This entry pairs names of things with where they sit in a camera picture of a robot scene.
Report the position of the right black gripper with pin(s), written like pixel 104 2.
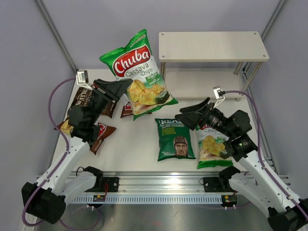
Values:
pixel 191 120

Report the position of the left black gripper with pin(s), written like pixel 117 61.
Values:
pixel 111 91

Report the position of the green Chuba cassava chips bag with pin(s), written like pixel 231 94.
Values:
pixel 148 92

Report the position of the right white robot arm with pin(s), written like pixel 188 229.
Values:
pixel 283 208

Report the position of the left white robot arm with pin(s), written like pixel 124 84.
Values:
pixel 49 195

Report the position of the dark green Real chips bag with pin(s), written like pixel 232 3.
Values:
pixel 174 140

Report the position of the brown Chuba cassava chips bag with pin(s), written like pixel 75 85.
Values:
pixel 126 110

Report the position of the white two-tier wooden shelf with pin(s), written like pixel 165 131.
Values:
pixel 237 47

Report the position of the brown Kettle sea salt bag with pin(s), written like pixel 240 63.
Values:
pixel 83 96

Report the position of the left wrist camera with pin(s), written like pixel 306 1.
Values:
pixel 82 79

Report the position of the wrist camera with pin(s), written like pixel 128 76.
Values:
pixel 82 79
pixel 219 95

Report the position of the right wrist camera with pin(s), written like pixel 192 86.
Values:
pixel 219 95

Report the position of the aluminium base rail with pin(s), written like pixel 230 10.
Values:
pixel 157 188

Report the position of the left aluminium frame post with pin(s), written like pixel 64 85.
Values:
pixel 56 35

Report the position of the aluminium frame post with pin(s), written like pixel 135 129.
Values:
pixel 56 35
pixel 273 18

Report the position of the right aluminium frame post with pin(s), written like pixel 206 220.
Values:
pixel 273 18

